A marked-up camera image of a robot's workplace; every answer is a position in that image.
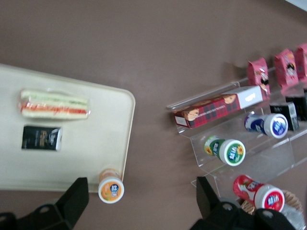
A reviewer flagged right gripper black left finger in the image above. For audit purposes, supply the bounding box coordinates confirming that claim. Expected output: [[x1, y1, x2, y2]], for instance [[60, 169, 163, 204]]
[[0, 176, 90, 230]]

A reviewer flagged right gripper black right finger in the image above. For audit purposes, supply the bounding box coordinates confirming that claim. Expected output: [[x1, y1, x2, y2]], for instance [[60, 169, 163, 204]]
[[189, 176, 297, 230]]

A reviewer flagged triangle sandwich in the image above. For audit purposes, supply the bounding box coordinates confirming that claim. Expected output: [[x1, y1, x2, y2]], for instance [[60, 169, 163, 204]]
[[17, 88, 92, 121]]

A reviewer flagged beige plastic tray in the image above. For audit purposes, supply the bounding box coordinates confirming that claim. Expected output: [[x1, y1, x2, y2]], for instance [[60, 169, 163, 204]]
[[0, 63, 136, 193]]

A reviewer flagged red lid yogurt bottle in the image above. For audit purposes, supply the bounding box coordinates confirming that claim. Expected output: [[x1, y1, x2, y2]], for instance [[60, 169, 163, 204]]
[[233, 174, 286, 213]]

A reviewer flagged orange lid yogurt bottle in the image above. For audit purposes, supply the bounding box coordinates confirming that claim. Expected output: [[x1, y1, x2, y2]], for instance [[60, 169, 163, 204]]
[[97, 168, 125, 205]]

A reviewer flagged green lid yogurt bottle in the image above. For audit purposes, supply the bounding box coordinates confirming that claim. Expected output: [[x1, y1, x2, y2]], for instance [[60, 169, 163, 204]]
[[204, 135, 247, 167]]

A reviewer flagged small black packet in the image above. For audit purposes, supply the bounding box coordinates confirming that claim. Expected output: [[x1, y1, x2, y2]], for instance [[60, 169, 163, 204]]
[[21, 125, 64, 152]]

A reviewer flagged flat wicker basket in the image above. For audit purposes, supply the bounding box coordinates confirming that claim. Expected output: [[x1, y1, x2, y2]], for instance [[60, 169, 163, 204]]
[[239, 190, 306, 216]]

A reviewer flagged clear acrylic step shelf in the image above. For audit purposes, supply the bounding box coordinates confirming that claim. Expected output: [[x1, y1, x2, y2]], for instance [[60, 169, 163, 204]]
[[165, 66, 307, 216]]

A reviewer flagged silver foil container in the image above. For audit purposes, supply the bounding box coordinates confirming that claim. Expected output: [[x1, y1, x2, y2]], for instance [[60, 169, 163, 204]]
[[280, 203, 307, 230]]

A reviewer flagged red plaid cookie box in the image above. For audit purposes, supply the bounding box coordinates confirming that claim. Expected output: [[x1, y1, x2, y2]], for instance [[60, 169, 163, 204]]
[[172, 85, 267, 129]]

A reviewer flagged blue lid yogurt bottle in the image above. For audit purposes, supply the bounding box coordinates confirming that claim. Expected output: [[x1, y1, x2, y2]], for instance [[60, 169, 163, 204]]
[[244, 112, 289, 140]]

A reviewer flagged small black carton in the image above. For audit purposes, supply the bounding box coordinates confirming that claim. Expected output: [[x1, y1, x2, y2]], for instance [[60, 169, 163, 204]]
[[285, 92, 307, 122], [269, 101, 300, 131]]

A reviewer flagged pink snack packet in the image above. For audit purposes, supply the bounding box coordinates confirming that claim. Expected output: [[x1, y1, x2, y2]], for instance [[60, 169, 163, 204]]
[[273, 48, 299, 88], [295, 43, 307, 82], [247, 57, 271, 97]]

